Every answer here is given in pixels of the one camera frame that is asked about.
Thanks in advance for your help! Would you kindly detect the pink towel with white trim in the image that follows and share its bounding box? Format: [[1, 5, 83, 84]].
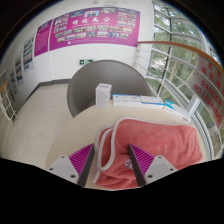
[[92, 116, 204, 191]]

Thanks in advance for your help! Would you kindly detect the white stair railing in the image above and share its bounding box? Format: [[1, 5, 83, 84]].
[[0, 79, 18, 126]]

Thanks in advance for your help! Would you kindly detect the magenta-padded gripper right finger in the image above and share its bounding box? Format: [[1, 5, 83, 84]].
[[128, 143, 178, 188]]

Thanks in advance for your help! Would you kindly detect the upright white carton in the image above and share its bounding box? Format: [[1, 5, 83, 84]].
[[95, 83, 113, 110]]

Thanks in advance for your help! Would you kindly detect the small magenta text poster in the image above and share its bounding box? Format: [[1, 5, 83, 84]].
[[33, 19, 54, 58]]

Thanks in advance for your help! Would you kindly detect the flat white and teal box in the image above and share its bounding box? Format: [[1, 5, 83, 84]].
[[163, 99, 192, 124]]

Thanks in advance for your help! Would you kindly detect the row of wall photo panels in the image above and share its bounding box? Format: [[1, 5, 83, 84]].
[[9, 34, 35, 95]]

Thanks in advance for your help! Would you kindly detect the large magenta photo poster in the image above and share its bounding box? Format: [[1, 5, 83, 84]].
[[48, 6, 141, 52]]

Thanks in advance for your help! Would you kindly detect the red-lettered warning sign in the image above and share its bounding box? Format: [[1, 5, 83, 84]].
[[191, 54, 224, 129]]

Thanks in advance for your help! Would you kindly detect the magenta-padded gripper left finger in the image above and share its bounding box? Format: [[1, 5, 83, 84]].
[[46, 143, 96, 188]]

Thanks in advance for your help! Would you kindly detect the white railing with orange handrail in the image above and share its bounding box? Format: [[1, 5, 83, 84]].
[[134, 40, 224, 161]]

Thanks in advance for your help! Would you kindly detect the green exit sign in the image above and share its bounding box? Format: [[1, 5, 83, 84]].
[[79, 58, 94, 66]]

